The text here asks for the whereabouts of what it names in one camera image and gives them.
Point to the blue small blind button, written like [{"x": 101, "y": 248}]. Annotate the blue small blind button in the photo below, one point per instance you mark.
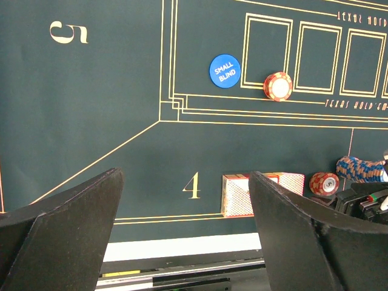
[{"x": 225, "y": 71}]

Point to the blue poker chip stack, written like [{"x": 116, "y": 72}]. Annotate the blue poker chip stack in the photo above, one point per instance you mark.
[{"x": 358, "y": 170}]

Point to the red poker chip stack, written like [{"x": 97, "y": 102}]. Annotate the red poker chip stack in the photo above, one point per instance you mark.
[{"x": 324, "y": 184}]

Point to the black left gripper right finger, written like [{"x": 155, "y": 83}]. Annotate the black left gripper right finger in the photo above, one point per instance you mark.
[{"x": 308, "y": 246}]

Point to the red chips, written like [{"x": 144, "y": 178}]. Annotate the red chips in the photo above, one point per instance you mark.
[{"x": 278, "y": 86}]

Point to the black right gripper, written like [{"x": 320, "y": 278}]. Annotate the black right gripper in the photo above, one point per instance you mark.
[{"x": 361, "y": 200}]

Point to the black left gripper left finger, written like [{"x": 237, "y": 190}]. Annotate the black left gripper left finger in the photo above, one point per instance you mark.
[{"x": 59, "y": 243}]

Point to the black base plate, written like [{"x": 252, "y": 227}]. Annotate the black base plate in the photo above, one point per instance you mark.
[{"x": 241, "y": 270}]

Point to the red playing card deck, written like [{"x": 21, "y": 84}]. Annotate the red playing card deck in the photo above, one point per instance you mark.
[{"x": 235, "y": 200}]

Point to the green poker table mat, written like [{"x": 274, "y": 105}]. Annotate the green poker table mat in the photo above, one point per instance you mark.
[{"x": 90, "y": 85}]

